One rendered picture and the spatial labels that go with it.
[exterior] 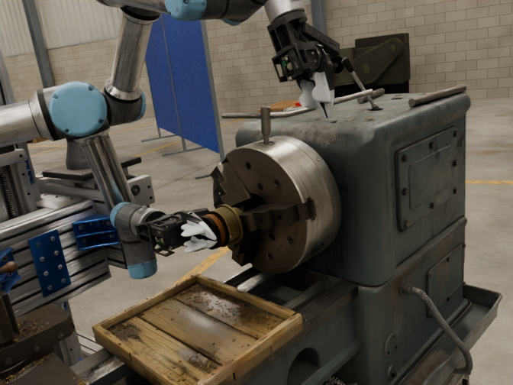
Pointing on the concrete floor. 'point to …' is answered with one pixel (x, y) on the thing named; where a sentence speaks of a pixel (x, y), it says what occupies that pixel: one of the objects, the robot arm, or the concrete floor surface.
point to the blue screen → (183, 84)
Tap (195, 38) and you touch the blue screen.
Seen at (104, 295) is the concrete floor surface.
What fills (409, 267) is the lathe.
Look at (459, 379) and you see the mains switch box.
